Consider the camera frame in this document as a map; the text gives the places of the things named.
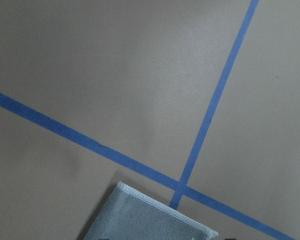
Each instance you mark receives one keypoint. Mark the blue tape line crosswise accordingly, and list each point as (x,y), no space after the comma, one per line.
(144,170)

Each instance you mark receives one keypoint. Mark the pink and grey towel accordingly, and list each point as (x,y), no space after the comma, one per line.
(129,214)

